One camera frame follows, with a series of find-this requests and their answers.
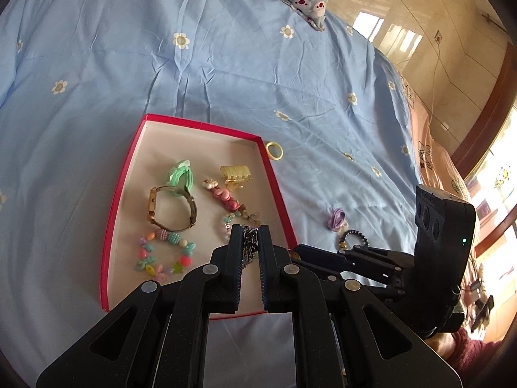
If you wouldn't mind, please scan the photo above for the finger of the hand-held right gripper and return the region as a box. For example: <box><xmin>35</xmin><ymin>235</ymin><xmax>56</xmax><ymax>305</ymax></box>
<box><xmin>343</xmin><ymin>245</ymin><xmax>415</xmax><ymax>269</ymax></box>
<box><xmin>293</xmin><ymin>243</ymin><xmax>394</xmax><ymax>289</ymax></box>

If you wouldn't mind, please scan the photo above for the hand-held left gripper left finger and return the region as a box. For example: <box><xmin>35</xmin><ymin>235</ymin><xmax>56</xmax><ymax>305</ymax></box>
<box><xmin>36</xmin><ymin>223</ymin><xmax>245</xmax><ymax>388</ymax></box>

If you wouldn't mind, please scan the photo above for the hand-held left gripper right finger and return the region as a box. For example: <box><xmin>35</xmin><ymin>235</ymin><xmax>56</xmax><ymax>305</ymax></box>
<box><xmin>258</xmin><ymin>223</ymin><xmax>463</xmax><ymax>388</ymax></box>

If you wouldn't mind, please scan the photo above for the black bead bracelet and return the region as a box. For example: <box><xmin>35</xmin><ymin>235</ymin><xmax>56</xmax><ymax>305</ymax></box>
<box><xmin>338</xmin><ymin>230</ymin><xmax>370</xmax><ymax>250</ymax></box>

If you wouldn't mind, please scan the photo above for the silver chain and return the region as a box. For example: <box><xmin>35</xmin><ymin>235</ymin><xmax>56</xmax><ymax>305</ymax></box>
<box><xmin>241</xmin><ymin>226</ymin><xmax>262</xmax><ymax>268</ymax></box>

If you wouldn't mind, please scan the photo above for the colourful bead bracelet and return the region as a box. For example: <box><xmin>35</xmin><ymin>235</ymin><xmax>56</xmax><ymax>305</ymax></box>
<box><xmin>135</xmin><ymin>230</ymin><xmax>197</xmax><ymax>279</ymax></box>

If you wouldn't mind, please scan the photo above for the red cardboard box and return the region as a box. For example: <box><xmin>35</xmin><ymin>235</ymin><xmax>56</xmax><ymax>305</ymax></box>
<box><xmin>100</xmin><ymin>114</ymin><xmax>299</xmax><ymax>321</ymax></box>

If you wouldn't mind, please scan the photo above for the pink bead bracelet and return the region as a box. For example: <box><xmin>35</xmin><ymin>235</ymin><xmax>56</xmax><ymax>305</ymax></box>
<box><xmin>202</xmin><ymin>177</ymin><xmax>261</xmax><ymax>221</ymax></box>

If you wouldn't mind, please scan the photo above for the yellow hair claw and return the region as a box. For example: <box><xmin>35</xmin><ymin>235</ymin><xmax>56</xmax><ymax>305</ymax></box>
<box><xmin>220</xmin><ymin>164</ymin><xmax>253</xmax><ymax>191</ymax></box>

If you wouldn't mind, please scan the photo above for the gold wristwatch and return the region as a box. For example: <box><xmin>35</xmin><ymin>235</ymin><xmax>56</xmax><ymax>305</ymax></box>
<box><xmin>146</xmin><ymin>185</ymin><xmax>198</xmax><ymax>232</ymax></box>

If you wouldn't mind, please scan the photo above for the green hair tie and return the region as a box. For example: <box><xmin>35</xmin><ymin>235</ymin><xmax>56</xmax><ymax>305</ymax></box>
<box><xmin>164</xmin><ymin>159</ymin><xmax>196</xmax><ymax>197</ymax></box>

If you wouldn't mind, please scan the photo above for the person's right forearm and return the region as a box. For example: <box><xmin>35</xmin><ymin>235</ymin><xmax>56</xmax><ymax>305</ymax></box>
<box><xmin>428</xmin><ymin>327</ymin><xmax>505</xmax><ymax>376</ymax></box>

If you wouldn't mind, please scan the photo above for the pink bed sheet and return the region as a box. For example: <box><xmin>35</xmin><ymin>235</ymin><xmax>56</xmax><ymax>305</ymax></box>
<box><xmin>398</xmin><ymin>73</ymin><xmax>485</xmax><ymax>292</ymax></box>

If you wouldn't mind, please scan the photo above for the purple hair tie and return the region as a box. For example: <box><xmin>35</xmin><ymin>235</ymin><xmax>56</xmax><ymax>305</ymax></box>
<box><xmin>326</xmin><ymin>208</ymin><xmax>348</xmax><ymax>231</ymax></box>

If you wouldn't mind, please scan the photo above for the brown wooden frame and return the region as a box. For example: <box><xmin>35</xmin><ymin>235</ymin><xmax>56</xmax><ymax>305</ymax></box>
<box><xmin>450</xmin><ymin>44</ymin><xmax>517</xmax><ymax>166</ymax></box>

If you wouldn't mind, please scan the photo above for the white cable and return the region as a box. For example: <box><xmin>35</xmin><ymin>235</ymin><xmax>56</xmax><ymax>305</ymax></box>
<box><xmin>426</xmin><ymin>32</ymin><xmax>444</xmax><ymax>130</ymax></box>

